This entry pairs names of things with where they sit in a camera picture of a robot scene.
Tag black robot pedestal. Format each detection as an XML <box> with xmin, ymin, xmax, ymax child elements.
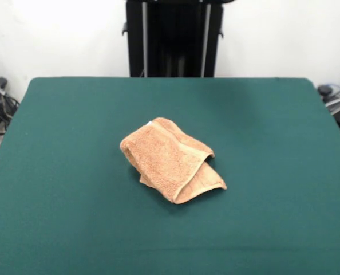
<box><xmin>121</xmin><ymin>0</ymin><xmax>225</xmax><ymax>78</ymax></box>

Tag dark green table cloth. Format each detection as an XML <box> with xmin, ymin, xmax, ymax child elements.
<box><xmin>0</xmin><ymin>76</ymin><xmax>340</xmax><ymax>275</ymax></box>

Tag tan terry towel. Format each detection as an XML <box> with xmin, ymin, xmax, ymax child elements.
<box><xmin>119</xmin><ymin>116</ymin><xmax>228</xmax><ymax>205</ymax></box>

